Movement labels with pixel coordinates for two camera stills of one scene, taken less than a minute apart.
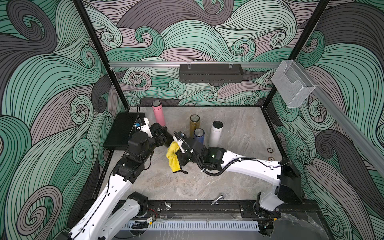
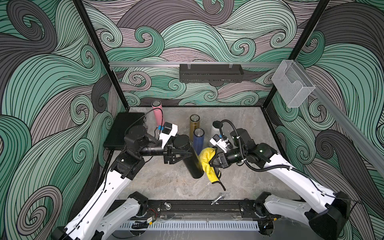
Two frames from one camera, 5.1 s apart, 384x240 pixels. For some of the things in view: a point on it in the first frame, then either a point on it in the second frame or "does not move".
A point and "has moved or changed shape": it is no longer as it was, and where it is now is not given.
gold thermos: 194,123 does not move
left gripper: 157,138 → 167,155
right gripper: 180,156 → 223,161
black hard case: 120,130 does not move
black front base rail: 227,207 does not move
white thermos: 214,138 does not move
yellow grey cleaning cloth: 173,147 has moved or changed shape
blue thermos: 199,134 does not move
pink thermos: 157,105 does not move
